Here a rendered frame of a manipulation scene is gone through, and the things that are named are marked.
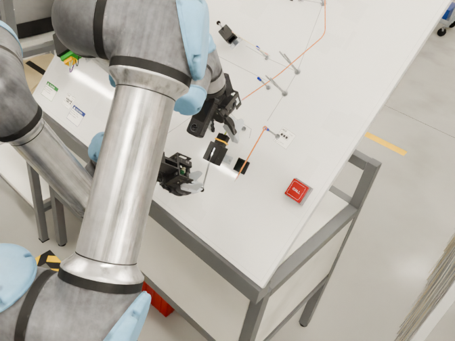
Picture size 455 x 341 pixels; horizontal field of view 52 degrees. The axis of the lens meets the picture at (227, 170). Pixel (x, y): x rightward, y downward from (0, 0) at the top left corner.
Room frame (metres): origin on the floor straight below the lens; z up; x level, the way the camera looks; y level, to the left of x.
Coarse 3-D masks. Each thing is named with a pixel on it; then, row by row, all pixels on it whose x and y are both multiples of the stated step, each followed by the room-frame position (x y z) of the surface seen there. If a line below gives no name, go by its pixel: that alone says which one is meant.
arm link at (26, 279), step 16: (0, 256) 0.38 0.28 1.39; (16, 256) 0.38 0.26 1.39; (32, 256) 0.40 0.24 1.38; (0, 272) 0.36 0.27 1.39; (16, 272) 0.36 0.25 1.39; (32, 272) 0.36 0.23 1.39; (48, 272) 0.38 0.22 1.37; (0, 288) 0.33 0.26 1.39; (16, 288) 0.33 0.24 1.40; (32, 288) 0.35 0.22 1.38; (0, 304) 0.31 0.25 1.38; (16, 304) 0.32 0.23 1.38; (32, 304) 0.33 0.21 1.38; (0, 320) 0.31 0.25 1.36; (16, 320) 0.31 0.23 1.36; (0, 336) 0.30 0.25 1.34; (16, 336) 0.30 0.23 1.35
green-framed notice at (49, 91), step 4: (48, 84) 1.51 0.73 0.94; (52, 84) 1.50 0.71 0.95; (44, 88) 1.50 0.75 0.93; (48, 88) 1.50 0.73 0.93; (52, 88) 1.49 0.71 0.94; (56, 88) 1.48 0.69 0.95; (44, 92) 1.49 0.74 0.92; (48, 92) 1.48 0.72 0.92; (52, 92) 1.48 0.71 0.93; (56, 92) 1.47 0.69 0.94; (44, 96) 1.48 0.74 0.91; (48, 96) 1.47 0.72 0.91; (52, 96) 1.47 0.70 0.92; (52, 100) 1.45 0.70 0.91
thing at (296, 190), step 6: (294, 180) 0.99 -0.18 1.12; (288, 186) 0.98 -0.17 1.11; (294, 186) 0.97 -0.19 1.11; (300, 186) 0.97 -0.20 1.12; (306, 186) 0.97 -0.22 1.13; (288, 192) 0.96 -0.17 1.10; (294, 192) 0.96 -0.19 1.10; (300, 192) 0.96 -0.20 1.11; (306, 192) 0.96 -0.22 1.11; (294, 198) 0.95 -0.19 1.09; (300, 198) 0.95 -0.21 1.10
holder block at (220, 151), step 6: (210, 144) 1.07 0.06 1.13; (216, 144) 1.07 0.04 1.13; (210, 150) 1.06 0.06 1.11; (216, 150) 1.06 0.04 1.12; (222, 150) 1.06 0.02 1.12; (204, 156) 1.05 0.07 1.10; (210, 156) 1.05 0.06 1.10; (216, 156) 1.04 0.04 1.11; (222, 156) 1.06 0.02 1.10; (216, 162) 1.04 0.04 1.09
